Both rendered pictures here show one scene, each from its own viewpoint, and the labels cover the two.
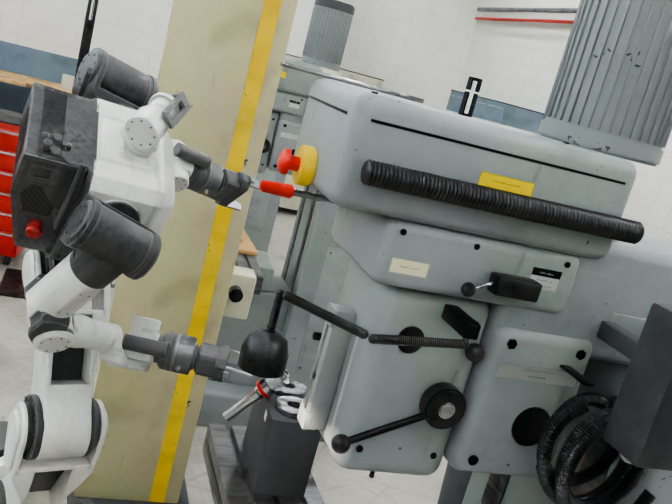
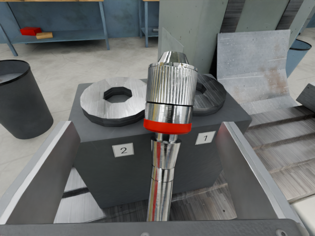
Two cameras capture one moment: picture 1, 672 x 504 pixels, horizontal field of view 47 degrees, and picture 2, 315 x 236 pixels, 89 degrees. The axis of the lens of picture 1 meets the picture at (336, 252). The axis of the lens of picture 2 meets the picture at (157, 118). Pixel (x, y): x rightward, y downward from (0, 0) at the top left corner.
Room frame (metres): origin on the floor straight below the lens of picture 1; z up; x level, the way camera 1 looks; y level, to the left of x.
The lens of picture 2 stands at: (1.67, 0.19, 1.28)
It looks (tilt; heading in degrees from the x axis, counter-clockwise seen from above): 43 degrees down; 273
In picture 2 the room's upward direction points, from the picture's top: 2 degrees clockwise
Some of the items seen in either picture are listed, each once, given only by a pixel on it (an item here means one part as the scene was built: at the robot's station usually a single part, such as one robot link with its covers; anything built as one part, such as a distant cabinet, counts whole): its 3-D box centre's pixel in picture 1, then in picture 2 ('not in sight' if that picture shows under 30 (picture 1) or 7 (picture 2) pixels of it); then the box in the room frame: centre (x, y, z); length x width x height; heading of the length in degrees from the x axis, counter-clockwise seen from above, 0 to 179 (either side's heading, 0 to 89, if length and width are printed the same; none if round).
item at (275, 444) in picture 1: (281, 433); (155, 139); (1.68, 0.01, 1.07); 0.22 x 0.12 x 0.20; 16
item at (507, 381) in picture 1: (492, 376); not in sight; (1.29, -0.32, 1.47); 0.24 x 0.19 x 0.26; 20
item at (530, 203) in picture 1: (509, 203); not in sight; (1.10, -0.22, 1.79); 0.45 x 0.04 x 0.04; 110
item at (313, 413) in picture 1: (326, 367); not in sight; (1.19, -0.03, 1.44); 0.04 x 0.04 x 0.21; 20
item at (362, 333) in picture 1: (328, 316); not in sight; (1.03, -0.01, 1.58); 0.17 x 0.01 x 0.01; 56
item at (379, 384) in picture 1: (394, 362); not in sight; (1.23, -0.14, 1.47); 0.21 x 0.19 x 0.32; 20
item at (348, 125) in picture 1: (458, 166); not in sight; (1.23, -0.15, 1.81); 0.47 x 0.26 x 0.16; 110
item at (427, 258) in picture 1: (450, 248); not in sight; (1.24, -0.18, 1.68); 0.34 x 0.24 x 0.10; 110
